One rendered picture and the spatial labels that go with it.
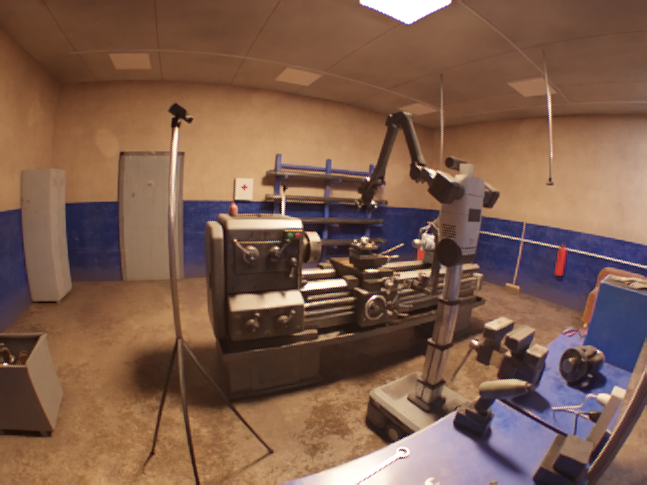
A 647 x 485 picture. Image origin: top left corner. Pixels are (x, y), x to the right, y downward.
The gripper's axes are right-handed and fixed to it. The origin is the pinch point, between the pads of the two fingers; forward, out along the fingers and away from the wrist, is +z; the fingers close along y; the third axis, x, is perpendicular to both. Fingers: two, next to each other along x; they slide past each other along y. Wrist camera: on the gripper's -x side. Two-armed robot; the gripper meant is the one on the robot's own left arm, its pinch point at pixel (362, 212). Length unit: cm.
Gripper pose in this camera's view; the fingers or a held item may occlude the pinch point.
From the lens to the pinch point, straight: 193.1
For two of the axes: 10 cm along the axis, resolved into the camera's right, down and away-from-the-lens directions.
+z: -3.1, 7.7, 5.6
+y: -8.6, 0.4, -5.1
